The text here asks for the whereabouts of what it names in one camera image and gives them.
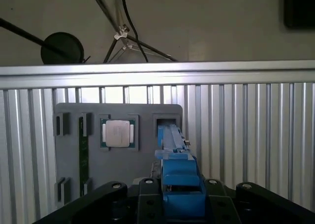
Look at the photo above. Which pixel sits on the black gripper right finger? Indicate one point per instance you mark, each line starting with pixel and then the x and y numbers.
pixel 216 201

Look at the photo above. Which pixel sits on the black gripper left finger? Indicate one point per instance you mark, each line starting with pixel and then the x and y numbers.
pixel 147 201

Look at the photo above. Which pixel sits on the hard disk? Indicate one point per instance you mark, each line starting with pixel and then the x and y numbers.
pixel 179 165

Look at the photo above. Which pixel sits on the grey parts rack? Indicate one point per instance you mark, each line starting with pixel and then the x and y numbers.
pixel 118 165

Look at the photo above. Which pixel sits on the silver CPU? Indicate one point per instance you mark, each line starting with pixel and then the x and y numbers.
pixel 118 133

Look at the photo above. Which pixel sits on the green RAM stick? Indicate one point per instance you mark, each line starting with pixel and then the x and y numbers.
pixel 83 150

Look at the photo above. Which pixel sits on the black tripod with white clamps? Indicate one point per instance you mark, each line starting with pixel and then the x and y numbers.
pixel 119 35

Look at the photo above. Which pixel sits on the black round-base stand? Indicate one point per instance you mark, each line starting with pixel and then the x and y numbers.
pixel 61 49

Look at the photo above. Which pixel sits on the black floor plate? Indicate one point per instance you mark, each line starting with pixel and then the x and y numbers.
pixel 300 7

